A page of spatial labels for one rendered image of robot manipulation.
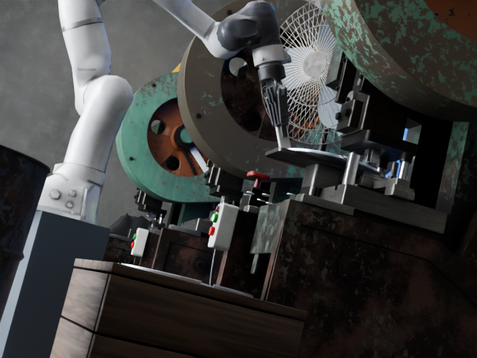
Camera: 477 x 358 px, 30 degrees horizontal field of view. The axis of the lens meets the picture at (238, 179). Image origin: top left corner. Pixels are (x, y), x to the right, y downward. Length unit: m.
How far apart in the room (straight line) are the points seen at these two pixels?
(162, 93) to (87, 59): 3.22
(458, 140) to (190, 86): 1.59
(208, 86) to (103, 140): 1.56
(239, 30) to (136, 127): 3.11
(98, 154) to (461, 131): 0.99
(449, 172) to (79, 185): 1.01
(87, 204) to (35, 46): 6.95
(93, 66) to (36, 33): 6.85
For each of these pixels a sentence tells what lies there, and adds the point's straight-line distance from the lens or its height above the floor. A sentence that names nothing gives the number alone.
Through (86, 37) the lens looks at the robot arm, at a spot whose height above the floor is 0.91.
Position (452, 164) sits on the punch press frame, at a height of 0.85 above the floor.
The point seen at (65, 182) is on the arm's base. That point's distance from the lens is 2.30.
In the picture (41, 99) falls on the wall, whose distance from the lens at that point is 9.09.
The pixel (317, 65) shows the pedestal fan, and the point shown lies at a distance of 3.37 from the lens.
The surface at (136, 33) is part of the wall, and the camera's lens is 9.34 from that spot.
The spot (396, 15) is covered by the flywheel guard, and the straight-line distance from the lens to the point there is 2.15.
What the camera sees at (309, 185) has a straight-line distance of 2.47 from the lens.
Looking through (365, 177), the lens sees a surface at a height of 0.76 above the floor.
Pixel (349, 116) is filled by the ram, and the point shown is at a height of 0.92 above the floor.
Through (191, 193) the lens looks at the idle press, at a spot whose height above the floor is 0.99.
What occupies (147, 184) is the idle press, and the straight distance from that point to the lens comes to 5.48.
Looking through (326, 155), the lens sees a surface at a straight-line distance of 2.39.
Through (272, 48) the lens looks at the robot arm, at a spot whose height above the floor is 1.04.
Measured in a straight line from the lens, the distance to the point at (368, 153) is 2.56.
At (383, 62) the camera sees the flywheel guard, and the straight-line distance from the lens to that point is 2.16.
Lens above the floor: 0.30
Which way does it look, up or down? 9 degrees up
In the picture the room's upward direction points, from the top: 14 degrees clockwise
